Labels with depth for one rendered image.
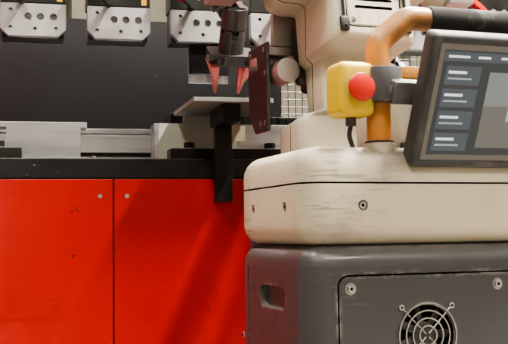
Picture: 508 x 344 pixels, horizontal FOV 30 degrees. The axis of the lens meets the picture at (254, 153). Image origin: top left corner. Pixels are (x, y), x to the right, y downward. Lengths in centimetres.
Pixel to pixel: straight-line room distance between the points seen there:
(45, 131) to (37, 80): 57
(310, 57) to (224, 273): 71
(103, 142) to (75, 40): 42
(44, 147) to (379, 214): 121
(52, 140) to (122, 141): 33
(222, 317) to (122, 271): 25
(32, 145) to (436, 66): 129
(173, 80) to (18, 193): 87
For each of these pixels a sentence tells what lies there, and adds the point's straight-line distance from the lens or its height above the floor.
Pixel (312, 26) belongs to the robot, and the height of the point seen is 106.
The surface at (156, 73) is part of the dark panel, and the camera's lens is 285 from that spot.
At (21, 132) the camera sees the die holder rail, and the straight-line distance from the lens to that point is 226.
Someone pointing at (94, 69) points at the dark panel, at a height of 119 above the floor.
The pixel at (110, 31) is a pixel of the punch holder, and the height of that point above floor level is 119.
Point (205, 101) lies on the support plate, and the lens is 206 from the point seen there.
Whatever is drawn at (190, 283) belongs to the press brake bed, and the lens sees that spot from 217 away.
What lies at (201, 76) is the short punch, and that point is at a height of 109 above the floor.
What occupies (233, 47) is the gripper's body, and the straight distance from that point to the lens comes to 211.
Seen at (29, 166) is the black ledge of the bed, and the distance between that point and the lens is 213.
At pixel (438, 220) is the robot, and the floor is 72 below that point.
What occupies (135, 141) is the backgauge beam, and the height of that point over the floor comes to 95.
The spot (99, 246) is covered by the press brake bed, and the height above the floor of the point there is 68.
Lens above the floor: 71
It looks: 5 degrees up
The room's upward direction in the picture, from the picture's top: 1 degrees counter-clockwise
